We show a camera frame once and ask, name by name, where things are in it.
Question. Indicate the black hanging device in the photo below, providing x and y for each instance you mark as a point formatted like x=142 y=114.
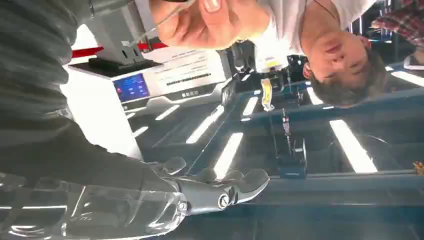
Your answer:
x=293 y=162

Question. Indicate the person's hand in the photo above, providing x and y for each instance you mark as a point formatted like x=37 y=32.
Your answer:
x=202 y=26

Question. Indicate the ribbed grey right arm sleeve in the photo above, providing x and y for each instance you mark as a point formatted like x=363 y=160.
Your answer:
x=30 y=59

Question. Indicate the white badge card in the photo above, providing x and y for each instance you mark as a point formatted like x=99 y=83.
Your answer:
x=273 y=63

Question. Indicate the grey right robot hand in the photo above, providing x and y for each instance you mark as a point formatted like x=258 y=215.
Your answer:
x=99 y=169

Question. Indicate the red strip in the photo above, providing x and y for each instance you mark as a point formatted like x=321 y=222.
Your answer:
x=86 y=51

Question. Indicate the grey box on kiosk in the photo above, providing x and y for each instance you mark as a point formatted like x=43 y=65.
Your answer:
x=116 y=36

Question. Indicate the white kiosk with blue screen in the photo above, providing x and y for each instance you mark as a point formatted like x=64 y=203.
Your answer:
x=99 y=106

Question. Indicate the yellow hanging tag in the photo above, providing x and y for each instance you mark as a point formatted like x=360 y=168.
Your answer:
x=267 y=94

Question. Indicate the long ceiling light panel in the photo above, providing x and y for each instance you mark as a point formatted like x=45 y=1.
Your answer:
x=409 y=78
x=314 y=96

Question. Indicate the person in plaid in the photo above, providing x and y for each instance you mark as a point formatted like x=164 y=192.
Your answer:
x=402 y=23

